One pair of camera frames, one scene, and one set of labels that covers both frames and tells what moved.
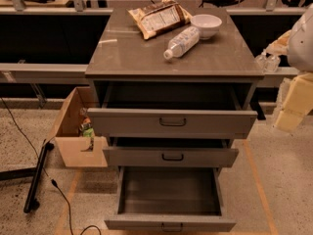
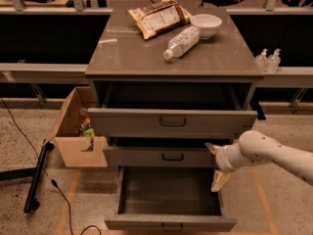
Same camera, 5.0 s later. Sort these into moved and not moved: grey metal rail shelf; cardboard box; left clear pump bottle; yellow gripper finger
Moved: yellow gripper finger
Not moved: grey metal rail shelf; cardboard box; left clear pump bottle
